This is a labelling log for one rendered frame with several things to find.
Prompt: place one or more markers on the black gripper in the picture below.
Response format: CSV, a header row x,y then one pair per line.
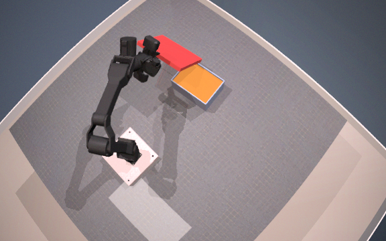
x,y
150,49

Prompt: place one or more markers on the red lid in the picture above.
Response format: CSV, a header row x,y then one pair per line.
x,y
175,55

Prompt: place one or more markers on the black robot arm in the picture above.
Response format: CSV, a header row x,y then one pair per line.
x,y
118,75

